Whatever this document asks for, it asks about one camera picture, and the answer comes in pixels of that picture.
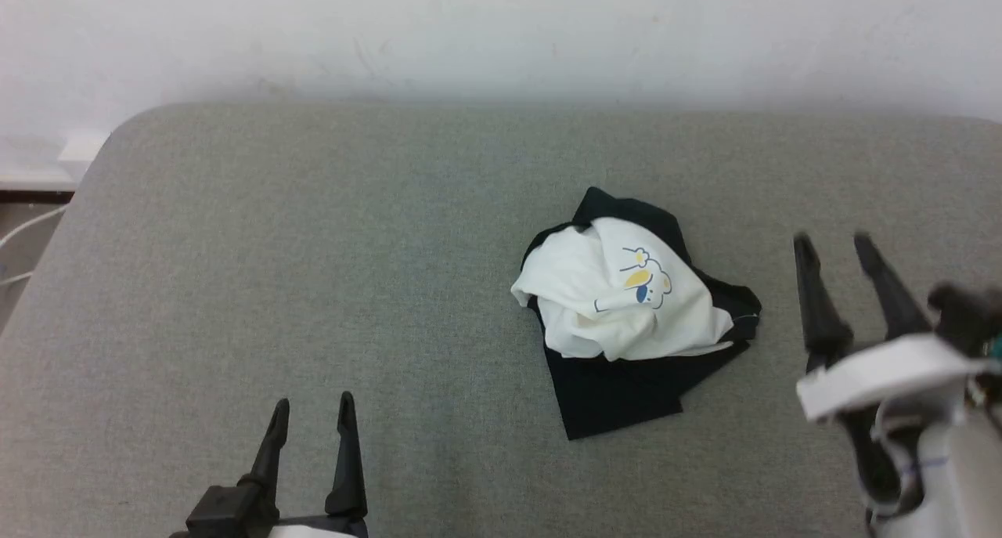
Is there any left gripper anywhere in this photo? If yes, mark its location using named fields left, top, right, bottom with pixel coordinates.
left=239, top=392, right=369, bottom=538

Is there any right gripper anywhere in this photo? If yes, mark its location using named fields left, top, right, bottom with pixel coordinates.
left=793, top=234, right=988, bottom=509

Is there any white floor cable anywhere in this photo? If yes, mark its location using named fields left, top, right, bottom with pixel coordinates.
left=0, top=205, right=68, bottom=288

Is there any white wall skirting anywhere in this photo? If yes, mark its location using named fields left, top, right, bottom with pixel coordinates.
left=0, top=131, right=110, bottom=188

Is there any black and white t-shirt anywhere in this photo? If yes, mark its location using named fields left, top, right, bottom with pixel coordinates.
left=510, top=187, right=762, bottom=442

